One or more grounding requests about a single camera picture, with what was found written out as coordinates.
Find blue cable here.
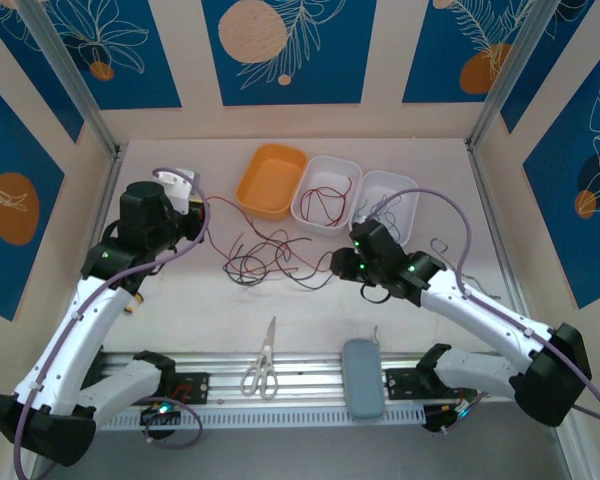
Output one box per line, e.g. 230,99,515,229
357,193,406,236

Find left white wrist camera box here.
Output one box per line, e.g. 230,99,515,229
153,168,201,215

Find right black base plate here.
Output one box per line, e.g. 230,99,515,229
383,367,479,401

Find aluminium rail frame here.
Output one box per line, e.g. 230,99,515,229
94,349,576,416

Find white-handled scissors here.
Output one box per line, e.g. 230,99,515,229
240,315,280,400

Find aluminium corner post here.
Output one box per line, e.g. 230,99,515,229
466,0,569,151
17,0,122,157

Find orange plastic bin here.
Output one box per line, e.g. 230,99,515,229
235,143,310,223

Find red cable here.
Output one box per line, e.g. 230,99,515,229
299,177,354,226
203,196,334,276

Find white slotted cable duct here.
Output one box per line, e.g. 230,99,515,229
97,403,426,434

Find silver metal tongs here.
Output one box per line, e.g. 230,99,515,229
429,238,501,301

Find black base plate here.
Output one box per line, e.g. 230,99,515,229
172,372,211,406
383,367,479,401

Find black cable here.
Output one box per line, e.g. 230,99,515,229
223,234,314,287
274,239,342,291

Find grey-blue zip case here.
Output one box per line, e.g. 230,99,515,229
341,325,385,421

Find white plastic bin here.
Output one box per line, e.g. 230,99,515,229
348,169,421,249
290,155,365,236

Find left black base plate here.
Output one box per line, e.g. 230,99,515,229
172,372,211,406

